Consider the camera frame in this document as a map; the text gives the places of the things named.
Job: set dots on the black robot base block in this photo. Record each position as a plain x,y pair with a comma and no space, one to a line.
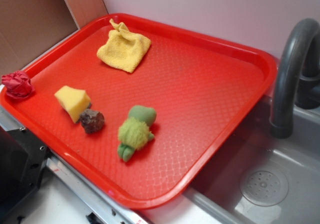
22,160

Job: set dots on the green plush animal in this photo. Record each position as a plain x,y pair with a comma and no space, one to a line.
135,131

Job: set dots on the red plastic tray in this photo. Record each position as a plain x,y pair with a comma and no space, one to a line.
201,87

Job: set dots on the yellow folded cloth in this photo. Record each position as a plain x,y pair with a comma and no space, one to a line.
124,50

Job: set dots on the brown rock toy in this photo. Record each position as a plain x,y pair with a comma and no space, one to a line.
92,121

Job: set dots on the yellow cheese wedge toy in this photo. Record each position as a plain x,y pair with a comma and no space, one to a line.
73,101

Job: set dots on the grey plastic sink basin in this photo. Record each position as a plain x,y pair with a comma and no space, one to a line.
214,196

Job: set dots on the round sink drain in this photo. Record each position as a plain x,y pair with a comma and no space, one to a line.
264,186

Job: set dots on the grey toy faucet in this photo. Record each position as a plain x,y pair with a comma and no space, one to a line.
298,78

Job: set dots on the crumpled red paper ball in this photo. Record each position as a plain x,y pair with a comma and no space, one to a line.
18,85

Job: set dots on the brown cardboard panel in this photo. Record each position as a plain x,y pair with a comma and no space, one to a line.
29,28

